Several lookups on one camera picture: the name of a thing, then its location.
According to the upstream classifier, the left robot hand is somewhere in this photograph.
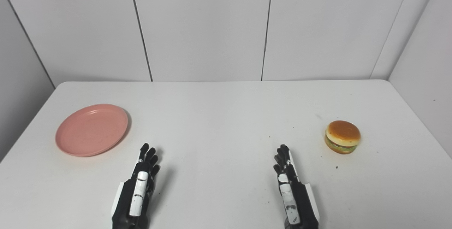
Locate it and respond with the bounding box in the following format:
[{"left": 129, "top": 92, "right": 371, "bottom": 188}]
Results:
[{"left": 111, "top": 143, "right": 161, "bottom": 229}]

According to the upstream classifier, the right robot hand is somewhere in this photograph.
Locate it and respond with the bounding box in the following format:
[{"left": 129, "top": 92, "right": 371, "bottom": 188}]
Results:
[{"left": 273, "top": 144, "right": 320, "bottom": 229}]

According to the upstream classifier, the toy hamburger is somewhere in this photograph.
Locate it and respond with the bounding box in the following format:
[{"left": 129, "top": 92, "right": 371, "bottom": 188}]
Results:
[{"left": 325, "top": 121, "right": 361, "bottom": 154}]

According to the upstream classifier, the pink plate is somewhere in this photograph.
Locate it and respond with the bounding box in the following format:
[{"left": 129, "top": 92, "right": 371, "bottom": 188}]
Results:
[{"left": 55, "top": 104, "right": 129, "bottom": 157}]

